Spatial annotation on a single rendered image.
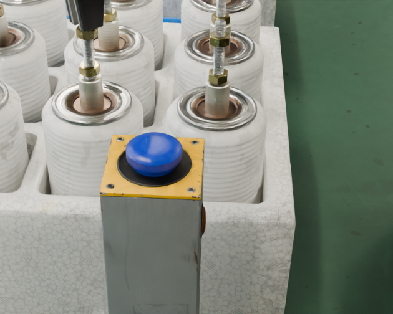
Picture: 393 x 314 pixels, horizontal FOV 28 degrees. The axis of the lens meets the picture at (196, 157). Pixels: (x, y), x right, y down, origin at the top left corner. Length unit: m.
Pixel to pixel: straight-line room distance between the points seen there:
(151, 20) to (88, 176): 0.26
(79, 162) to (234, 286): 0.20
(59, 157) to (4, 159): 0.06
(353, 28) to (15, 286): 0.86
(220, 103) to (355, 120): 0.50
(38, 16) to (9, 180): 0.23
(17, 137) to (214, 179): 0.19
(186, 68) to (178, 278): 0.29
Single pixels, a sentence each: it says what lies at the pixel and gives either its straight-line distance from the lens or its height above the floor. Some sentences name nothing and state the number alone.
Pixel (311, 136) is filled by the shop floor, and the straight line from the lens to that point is 1.15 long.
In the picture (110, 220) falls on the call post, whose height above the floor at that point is 0.29.
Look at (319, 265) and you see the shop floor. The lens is 0.95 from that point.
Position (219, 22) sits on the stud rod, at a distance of 0.69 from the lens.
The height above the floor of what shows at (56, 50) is 0.19.
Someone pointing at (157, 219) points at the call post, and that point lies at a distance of 0.55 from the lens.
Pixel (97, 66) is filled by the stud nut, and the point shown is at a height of 0.29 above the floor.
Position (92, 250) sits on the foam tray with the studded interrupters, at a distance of 0.76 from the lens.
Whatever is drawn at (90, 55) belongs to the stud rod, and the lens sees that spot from 0.72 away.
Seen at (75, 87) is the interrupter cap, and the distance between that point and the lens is 0.77.
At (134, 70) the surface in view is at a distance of 0.82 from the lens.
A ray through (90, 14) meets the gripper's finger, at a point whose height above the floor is 0.35.
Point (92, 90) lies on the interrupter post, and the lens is 0.73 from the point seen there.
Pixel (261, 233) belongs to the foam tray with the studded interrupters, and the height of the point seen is 0.17.
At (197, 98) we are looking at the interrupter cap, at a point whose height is 0.25.
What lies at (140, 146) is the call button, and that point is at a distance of 0.55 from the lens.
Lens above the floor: 0.66
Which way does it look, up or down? 37 degrees down
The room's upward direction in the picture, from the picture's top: 1 degrees clockwise
